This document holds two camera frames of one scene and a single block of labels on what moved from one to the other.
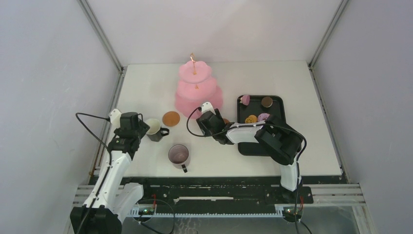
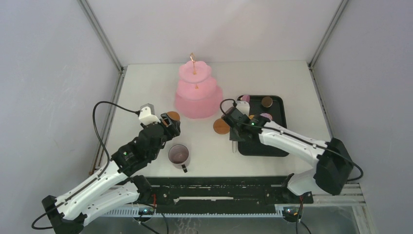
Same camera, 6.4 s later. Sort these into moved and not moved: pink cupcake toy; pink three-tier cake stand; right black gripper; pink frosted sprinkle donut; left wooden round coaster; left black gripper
Moved: left black gripper; right black gripper
Not moved: pink three-tier cake stand; pink frosted sprinkle donut; pink cupcake toy; left wooden round coaster
